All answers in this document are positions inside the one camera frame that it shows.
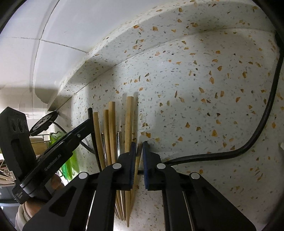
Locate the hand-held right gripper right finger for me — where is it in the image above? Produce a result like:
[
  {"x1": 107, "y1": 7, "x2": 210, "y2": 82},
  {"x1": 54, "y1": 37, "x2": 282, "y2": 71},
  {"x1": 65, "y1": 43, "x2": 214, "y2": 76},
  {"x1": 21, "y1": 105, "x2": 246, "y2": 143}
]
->
[{"x1": 143, "y1": 141, "x2": 257, "y2": 231}]

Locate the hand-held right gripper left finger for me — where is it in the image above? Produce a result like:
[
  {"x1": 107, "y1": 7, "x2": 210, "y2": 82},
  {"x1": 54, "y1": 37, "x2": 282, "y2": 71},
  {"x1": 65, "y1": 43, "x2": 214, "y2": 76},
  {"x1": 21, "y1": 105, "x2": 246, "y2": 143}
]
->
[{"x1": 22, "y1": 142, "x2": 136, "y2": 231}]

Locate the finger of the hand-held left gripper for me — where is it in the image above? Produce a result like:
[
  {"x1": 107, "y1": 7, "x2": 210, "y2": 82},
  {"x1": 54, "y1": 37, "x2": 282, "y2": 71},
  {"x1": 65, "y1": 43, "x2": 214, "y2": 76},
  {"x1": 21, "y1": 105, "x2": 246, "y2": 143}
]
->
[{"x1": 45, "y1": 108, "x2": 95, "y2": 154}]

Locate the dark chopstick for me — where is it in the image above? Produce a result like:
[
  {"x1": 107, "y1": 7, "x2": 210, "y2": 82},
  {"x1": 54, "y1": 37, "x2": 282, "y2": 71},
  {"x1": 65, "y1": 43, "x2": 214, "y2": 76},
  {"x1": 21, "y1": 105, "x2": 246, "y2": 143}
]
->
[
  {"x1": 92, "y1": 124, "x2": 102, "y2": 172},
  {"x1": 130, "y1": 143, "x2": 143, "y2": 201}
]

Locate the metal chopstick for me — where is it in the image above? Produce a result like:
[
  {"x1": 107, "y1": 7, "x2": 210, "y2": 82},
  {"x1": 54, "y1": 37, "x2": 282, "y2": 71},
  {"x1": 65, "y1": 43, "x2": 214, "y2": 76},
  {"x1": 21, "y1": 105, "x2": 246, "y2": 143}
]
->
[
  {"x1": 116, "y1": 131, "x2": 123, "y2": 156},
  {"x1": 101, "y1": 133, "x2": 110, "y2": 167}
]

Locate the person's left hand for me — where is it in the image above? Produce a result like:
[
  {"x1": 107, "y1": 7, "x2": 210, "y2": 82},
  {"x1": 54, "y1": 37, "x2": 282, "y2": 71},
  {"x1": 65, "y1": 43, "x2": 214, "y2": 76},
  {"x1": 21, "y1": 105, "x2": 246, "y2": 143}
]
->
[{"x1": 22, "y1": 173, "x2": 66, "y2": 224}]

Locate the wooden cutting board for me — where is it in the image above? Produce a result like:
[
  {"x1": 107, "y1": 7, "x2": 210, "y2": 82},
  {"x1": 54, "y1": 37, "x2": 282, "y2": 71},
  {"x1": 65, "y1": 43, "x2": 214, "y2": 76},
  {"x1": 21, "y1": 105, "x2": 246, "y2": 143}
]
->
[{"x1": 30, "y1": 138, "x2": 48, "y2": 156}]

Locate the green plastic drip tray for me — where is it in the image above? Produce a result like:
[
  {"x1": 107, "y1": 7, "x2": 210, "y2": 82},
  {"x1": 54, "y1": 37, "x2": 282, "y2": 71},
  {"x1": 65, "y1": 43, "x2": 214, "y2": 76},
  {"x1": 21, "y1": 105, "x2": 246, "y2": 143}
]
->
[{"x1": 49, "y1": 131, "x2": 78, "y2": 181}]

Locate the steel sink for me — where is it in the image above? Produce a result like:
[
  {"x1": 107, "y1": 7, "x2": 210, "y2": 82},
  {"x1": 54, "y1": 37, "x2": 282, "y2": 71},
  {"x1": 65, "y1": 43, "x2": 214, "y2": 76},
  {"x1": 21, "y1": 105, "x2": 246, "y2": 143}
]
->
[{"x1": 0, "y1": 184, "x2": 21, "y2": 222}]

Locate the steel wire utensil rack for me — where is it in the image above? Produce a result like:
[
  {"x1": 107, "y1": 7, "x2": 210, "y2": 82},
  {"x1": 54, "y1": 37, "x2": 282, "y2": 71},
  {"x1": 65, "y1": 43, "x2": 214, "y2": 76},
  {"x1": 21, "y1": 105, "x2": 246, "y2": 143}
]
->
[{"x1": 30, "y1": 133, "x2": 67, "y2": 147}]

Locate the black power cable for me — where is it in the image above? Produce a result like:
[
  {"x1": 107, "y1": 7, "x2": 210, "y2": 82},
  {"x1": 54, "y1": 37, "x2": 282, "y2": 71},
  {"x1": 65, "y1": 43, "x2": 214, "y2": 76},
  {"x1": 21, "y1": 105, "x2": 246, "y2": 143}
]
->
[{"x1": 138, "y1": 33, "x2": 283, "y2": 175}]

